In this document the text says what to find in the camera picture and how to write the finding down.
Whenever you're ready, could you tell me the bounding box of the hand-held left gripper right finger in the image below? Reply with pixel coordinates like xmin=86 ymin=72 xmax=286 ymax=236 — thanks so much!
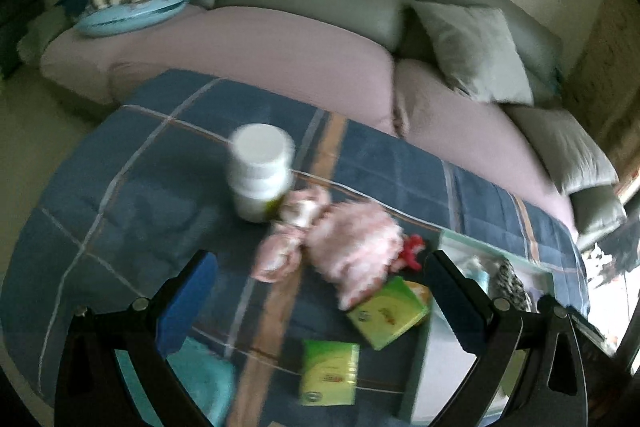
xmin=425 ymin=249 xmax=588 ymax=427

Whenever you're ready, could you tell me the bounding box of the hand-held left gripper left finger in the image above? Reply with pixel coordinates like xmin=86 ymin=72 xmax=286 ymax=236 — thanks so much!
xmin=54 ymin=249 xmax=218 ymax=427

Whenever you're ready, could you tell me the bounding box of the blue face mask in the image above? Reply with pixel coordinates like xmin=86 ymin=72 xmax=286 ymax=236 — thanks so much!
xmin=462 ymin=254 xmax=491 ymax=288

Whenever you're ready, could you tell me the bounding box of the leopard print scrunchie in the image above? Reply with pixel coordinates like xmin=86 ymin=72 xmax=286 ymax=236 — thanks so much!
xmin=487 ymin=257 xmax=533 ymax=313

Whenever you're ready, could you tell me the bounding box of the red pipe cleaner toy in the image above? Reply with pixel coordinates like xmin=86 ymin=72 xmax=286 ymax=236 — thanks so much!
xmin=392 ymin=234 xmax=428 ymax=274

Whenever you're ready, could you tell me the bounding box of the green tissue pack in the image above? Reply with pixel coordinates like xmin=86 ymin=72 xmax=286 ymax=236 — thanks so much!
xmin=299 ymin=339 xmax=361 ymax=408
xmin=346 ymin=276 xmax=432 ymax=352

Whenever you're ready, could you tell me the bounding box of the teal shallow box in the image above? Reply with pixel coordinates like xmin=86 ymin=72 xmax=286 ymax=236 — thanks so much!
xmin=400 ymin=229 xmax=591 ymax=427

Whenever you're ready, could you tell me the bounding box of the pink white soft bundle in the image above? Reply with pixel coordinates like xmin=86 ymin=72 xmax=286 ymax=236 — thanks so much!
xmin=251 ymin=187 xmax=333 ymax=283

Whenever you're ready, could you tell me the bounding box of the pink knit cloth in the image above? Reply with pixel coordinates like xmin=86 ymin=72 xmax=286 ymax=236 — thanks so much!
xmin=305 ymin=201 xmax=403 ymax=310

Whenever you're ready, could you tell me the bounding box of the teal wet wipes pack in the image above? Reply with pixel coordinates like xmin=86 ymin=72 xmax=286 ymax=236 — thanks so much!
xmin=115 ymin=337 xmax=237 ymax=427

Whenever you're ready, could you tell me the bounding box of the blue plaid blanket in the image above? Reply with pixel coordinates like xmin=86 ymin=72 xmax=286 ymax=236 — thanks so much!
xmin=0 ymin=69 xmax=591 ymax=427

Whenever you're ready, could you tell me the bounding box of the white plastic bottle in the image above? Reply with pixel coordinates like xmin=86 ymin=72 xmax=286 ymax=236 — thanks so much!
xmin=225 ymin=124 xmax=296 ymax=224

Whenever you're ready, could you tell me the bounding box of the pink seat cover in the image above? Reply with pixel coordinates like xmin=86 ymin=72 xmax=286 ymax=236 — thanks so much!
xmin=40 ymin=7 xmax=396 ymax=138
xmin=395 ymin=59 xmax=576 ymax=238

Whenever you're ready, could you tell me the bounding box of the grey throw pillow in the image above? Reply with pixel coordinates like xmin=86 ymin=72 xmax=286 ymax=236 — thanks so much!
xmin=412 ymin=1 xmax=535 ymax=104
xmin=505 ymin=104 xmax=620 ymax=194

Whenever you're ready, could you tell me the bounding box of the blue patterned cushion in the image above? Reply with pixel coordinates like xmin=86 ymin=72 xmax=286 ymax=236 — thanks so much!
xmin=75 ymin=0 xmax=196 ymax=38

